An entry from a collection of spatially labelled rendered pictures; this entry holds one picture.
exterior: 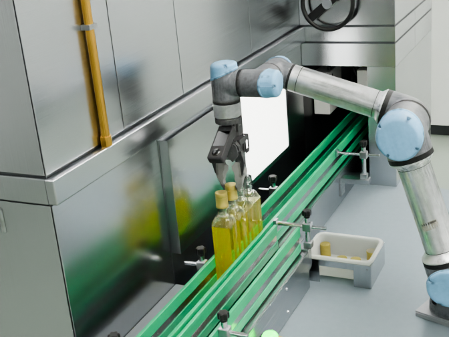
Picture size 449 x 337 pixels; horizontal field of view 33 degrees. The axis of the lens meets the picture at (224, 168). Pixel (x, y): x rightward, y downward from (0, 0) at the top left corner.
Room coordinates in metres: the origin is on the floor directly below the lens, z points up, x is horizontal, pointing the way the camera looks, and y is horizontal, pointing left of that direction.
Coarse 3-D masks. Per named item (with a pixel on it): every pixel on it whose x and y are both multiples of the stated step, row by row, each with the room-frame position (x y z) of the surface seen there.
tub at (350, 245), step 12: (324, 240) 2.29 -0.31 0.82; (336, 240) 2.27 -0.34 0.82; (348, 240) 2.25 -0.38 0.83; (360, 240) 2.24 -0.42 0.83; (372, 240) 2.22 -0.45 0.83; (312, 252) 2.21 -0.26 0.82; (336, 252) 2.27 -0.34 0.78; (348, 252) 2.25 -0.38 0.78; (360, 252) 2.23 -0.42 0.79; (360, 264) 2.08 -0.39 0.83
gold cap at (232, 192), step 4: (228, 184) 2.01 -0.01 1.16; (232, 184) 2.00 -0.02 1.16; (228, 188) 1.99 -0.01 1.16; (232, 188) 1.99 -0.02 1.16; (228, 192) 1.99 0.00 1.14; (232, 192) 1.99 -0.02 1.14; (236, 192) 1.99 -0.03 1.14; (228, 196) 1.99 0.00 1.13; (232, 196) 1.99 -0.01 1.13; (236, 196) 1.99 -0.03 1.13; (228, 200) 1.99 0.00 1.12; (232, 200) 1.99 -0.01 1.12
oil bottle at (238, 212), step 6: (228, 210) 1.99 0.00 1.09; (234, 210) 1.98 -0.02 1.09; (240, 210) 1.99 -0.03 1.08; (234, 216) 1.97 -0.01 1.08; (240, 216) 1.98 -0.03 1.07; (240, 222) 1.98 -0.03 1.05; (240, 228) 1.97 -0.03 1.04; (246, 228) 2.01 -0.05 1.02; (240, 234) 1.97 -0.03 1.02; (246, 234) 2.00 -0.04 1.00; (240, 240) 1.97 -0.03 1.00; (246, 240) 2.00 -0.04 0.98; (240, 246) 1.97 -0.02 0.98; (246, 246) 2.00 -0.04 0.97; (240, 252) 1.97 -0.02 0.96
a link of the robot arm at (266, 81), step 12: (240, 72) 1.99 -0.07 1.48; (252, 72) 1.97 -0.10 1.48; (264, 72) 1.96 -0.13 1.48; (276, 72) 1.95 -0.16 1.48; (240, 84) 1.97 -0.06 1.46; (252, 84) 1.95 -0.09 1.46; (264, 84) 1.94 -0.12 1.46; (276, 84) 1.94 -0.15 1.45; (240, 96) 1.99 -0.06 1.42; (252, 96) 1.97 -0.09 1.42; (264, 96) 1.95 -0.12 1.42; (276, 96) 1.95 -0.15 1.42
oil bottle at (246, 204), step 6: (246, 198) 2.06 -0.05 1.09; (240, 204) 2.03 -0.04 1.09; (246, 204) 2.03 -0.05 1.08; (252, 204) 2.06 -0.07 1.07; (246, 210) 2.02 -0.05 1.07; (252, 210) 2.05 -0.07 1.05; (246, 216) 2.02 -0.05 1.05; (252, 216) 2.05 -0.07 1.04; (246, 222) 2.02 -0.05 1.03; (252, 222) 2.05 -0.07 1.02; (252, 228) 2.04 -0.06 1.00; (252, 234) 2.04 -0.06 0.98; (252, 240) 2.04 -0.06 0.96
